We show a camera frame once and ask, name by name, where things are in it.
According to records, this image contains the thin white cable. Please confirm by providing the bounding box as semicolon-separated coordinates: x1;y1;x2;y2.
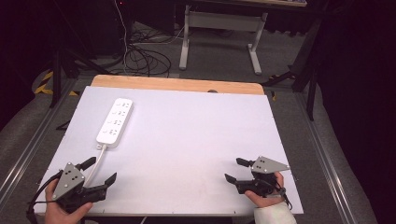
113;0;130;75

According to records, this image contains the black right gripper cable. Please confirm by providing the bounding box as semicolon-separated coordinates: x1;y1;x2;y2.
273;181;294;210

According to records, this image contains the white metal desk frame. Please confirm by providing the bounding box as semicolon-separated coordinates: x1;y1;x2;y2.
178;4;269;76

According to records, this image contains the black tripod stand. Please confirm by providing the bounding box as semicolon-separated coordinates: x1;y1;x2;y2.
261;18;322;121
49;46;110;109

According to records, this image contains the black cable bundle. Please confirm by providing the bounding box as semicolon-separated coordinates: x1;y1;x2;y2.
123;31;173;77

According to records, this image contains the aluminium floor rail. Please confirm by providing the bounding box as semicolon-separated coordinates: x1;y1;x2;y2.
0;77;78;201
294;92;360;224

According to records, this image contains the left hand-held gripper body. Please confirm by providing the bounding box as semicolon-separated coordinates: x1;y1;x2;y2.
50;161;108;215

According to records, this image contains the white power strip cable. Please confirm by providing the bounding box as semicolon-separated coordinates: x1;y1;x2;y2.
82;144;107;188

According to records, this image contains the white power strip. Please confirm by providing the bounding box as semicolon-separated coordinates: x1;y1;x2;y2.
95;97;134;149

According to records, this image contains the yellow black floor tape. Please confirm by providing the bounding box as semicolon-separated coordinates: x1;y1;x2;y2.
33;70;79;97

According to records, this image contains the person's right hand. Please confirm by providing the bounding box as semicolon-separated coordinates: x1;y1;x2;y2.
244;171;286;209

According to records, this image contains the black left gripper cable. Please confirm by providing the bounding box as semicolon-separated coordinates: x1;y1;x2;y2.
25;169;65;224

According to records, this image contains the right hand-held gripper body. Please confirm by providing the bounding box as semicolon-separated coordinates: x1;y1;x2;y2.
235;155;291;198

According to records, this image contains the white table board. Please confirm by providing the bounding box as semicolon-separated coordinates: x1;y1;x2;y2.
33;86;304;217

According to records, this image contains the person's left hand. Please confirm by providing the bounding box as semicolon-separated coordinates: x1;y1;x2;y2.
44;179;94;224

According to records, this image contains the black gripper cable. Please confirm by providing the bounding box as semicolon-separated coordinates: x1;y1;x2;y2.
25;169;65;224
273;181;294;210

